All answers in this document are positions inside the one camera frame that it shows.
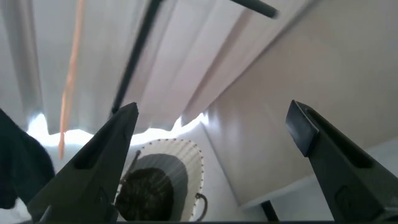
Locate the white laundry basket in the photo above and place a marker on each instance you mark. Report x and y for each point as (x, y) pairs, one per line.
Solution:
(186, 161)

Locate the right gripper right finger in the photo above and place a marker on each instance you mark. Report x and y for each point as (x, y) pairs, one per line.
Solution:
(367, 193)

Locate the pink clothes hanger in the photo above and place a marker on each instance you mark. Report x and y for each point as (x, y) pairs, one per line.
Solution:
(70, 84)

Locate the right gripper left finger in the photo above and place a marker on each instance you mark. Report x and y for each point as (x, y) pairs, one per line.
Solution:
(77, 189)

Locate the black clothes rack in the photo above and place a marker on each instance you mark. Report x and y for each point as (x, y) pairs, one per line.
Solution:
(136, 53)

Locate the white curtain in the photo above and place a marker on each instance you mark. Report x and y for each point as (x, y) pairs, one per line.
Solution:
(186, 62)

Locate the black t-shirt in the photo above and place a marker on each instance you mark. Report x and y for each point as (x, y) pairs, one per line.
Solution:
(21, 161)

